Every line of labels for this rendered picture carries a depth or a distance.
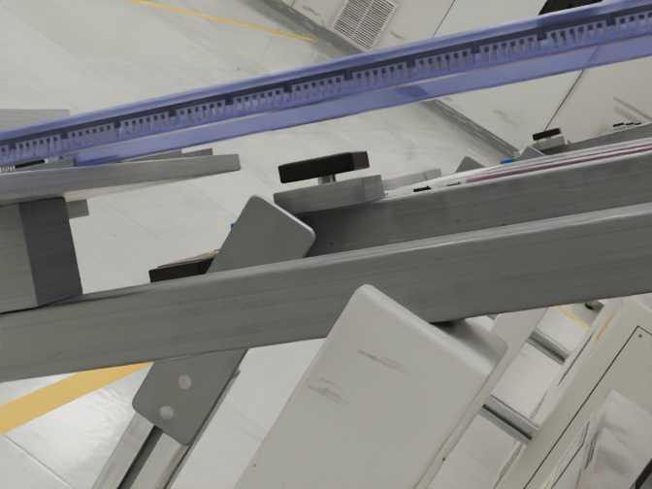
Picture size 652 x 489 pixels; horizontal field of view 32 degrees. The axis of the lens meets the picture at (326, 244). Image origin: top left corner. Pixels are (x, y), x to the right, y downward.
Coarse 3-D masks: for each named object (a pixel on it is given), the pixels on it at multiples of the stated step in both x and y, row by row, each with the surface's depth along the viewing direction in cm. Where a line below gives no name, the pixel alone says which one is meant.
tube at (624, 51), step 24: (600, 48) 42; (624, 48) 42; (648, 48) 42; (480, 72) 44; (504, 72) 43; (528, 72) 43; (552, 72) 43; (360, 96) 45; (384, 96) 45; (408, 96) 45; (432, 96) 44; (240, 120) 47; (264, 120) 46; (288, 120) 46; (312, 120) 46; (120, 144) 48; (144, 144) 48; (168, 144) 48; (192, 144) 47; (0, 168) 50
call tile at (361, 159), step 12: (324, 156) 72; (336, 156) 72; (348, 156) 72; (360, 156) 73; (288, 168) 73; (300, 168) 73; (312, 168) 72; (324, 168) 72; (336, 168) 72; (348, 168) 72; (360, 168) 73; (288, 180) 73; (300, 180) 76
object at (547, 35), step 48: (624, 0) 31; (432, 48) 33; (480, 48) 33; (528, 48) 32; (576, 48) 32; (192, 96) 35; (240, 96) 35; (288, 96) 34; (336, 96) 34; (0, 144) 37; (48, 144) 37; (96, 144) 36
